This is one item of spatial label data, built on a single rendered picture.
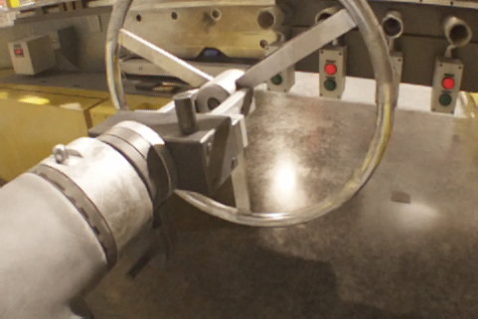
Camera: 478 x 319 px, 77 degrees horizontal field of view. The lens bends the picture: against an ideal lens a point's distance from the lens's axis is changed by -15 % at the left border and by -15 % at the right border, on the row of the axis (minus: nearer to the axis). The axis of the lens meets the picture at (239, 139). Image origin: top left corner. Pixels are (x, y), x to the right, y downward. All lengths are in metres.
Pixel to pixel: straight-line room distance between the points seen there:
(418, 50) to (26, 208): 1.05
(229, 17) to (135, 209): 1.08
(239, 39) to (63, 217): 1.11
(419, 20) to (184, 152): 0.94
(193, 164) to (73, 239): 0.11
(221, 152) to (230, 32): 1.01
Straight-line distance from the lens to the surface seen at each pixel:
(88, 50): 1.83
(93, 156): 0.23
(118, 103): 0.52
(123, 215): 0.23
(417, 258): 1.45
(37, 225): 0.20
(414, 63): 1.11
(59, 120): 1.48
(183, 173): 0.28
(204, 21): 1.31
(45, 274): 0.20
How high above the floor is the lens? 1.00
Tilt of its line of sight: 28 degrees down
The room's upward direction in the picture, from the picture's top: 4 degrees counter-clockwise
